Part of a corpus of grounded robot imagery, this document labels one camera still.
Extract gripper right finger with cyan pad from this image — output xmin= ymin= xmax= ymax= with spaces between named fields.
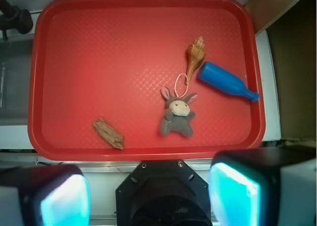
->
xmin=208 ymin=146 xmax=317 ymax=226

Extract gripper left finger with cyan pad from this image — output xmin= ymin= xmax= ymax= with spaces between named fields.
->
xmin=0 ymin=165 xmax=91 ymax=226

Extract blue plastic bottle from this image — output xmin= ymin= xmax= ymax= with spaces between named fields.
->
xmin=198 ymin=61 xmax=260 ymax=102

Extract brown wood bark piece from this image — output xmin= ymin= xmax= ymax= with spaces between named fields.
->
xmin=92 ymin=118 xmax=124 ymax=150

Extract red plastic tray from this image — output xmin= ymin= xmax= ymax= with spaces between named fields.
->
xmin=28 ymin=0 xmax=265 ymax=161

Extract stainless steel sink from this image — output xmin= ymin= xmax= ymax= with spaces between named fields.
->
xmin=0 ymin=39 xmax=33 ymax=126

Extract brown spiral seashell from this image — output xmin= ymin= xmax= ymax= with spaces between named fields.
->
xmin=185 ymin=36 xmax=206 ymax=85

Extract grey plush bunny keychain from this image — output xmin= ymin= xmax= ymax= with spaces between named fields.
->
xmin=159 ymin=73 xmax=198 ymax=137

